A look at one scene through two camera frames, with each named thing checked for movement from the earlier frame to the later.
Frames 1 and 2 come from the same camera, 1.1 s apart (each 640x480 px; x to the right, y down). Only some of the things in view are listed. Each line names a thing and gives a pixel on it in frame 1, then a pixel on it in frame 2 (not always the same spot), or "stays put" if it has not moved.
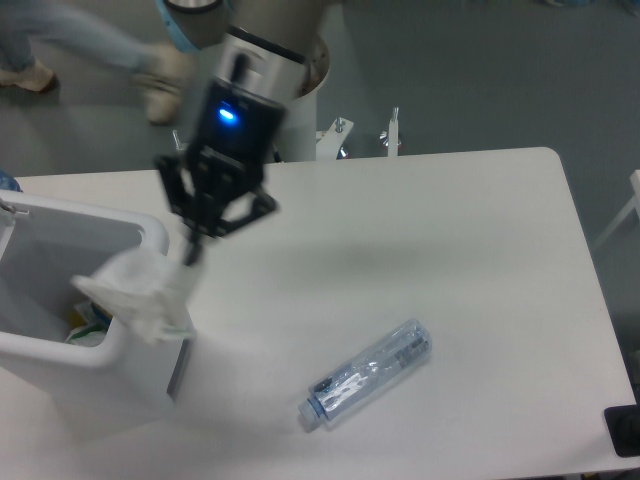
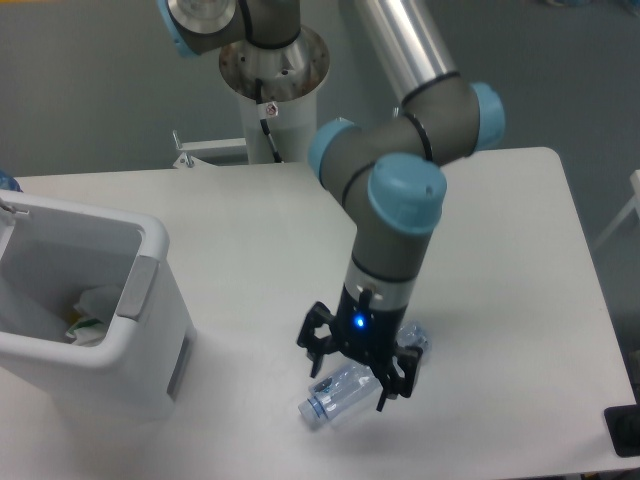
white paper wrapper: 147,291 -> 100,302
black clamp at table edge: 623,423 stays put
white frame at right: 635,203 stays put
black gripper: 230,124 -> 364,331
